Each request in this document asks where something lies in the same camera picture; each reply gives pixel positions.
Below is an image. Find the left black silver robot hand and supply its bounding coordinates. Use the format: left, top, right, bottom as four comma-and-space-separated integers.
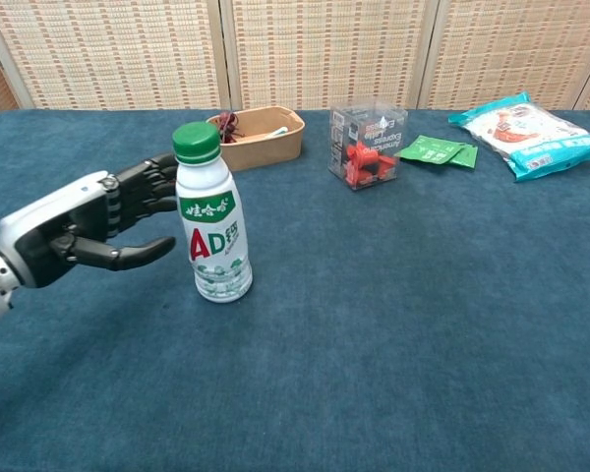
0, 152, 179, 290

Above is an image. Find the green bottle cap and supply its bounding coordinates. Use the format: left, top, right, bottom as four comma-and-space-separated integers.
171, 122, 221, 164

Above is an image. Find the white AD milk bottle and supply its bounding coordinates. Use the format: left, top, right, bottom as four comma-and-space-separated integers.
175, 151, 254, 304

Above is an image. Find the dark red grape bunch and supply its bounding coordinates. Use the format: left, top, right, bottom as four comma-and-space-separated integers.
210, 111, 241, 145

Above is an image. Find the brown paper bowl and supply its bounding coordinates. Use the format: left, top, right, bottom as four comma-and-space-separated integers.
206, 105, 306, 172

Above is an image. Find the clear box with red contents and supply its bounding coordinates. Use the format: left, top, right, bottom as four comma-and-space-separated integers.
327, 101, 409, 192

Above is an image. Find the blue felt table cloth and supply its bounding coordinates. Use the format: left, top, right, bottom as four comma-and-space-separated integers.
0, 107, 590, 472

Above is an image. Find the green sachet with white print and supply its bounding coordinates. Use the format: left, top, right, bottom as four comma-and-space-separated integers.
394, 134, 466, 167

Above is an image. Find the plain green sachet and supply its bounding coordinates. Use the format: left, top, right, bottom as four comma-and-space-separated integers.
449, 145, 479, 171

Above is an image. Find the teal white snack bag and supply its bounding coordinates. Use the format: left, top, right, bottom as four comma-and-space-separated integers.
447, 91, 590, 183

